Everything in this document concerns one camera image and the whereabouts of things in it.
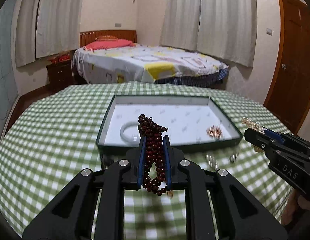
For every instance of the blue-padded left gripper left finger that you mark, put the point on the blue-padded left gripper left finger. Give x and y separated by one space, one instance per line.
140 170

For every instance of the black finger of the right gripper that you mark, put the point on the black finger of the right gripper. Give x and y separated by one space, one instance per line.
259 140

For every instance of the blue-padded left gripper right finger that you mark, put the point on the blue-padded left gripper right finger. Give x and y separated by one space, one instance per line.
167 160

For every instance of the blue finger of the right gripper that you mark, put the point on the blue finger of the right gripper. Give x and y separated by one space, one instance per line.
274 136

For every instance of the white jade bangle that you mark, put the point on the white jade bangle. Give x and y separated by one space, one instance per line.
129 133

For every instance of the silver crystal jewelry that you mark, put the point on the silver crystal jewelry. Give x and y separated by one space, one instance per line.
212 163

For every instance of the rose gold flower jewelry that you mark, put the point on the rose gold flower jewelry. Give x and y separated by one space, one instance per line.
215 132

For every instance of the brown wooden door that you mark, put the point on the brown wooden door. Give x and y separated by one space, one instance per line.
288 97

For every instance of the green white-lined tray box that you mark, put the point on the green white-lined tray box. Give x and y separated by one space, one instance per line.
187 119

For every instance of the green checkered tablecloth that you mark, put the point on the green checkered tablecloth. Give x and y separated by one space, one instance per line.
54 139

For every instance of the bed with patterned sheet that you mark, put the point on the bed with patterned sheet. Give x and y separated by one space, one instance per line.
148 64

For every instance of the dark wooden nightstand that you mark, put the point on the dark wooden nightstand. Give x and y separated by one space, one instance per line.
60 75

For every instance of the red pillow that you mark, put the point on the red pillow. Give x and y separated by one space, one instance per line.
99 45

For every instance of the wooden headboard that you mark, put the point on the wooden headboard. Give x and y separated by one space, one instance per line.
87 37

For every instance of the red items on nightstand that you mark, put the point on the red items on nightstand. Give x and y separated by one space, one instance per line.
61 57

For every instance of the right white curtain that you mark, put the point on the right white curtain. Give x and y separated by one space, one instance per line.
225 29

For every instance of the white curtain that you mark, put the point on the white curtain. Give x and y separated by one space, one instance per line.
225 29
45 28

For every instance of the left white curtain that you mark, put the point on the left white curtain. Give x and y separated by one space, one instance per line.
45 28

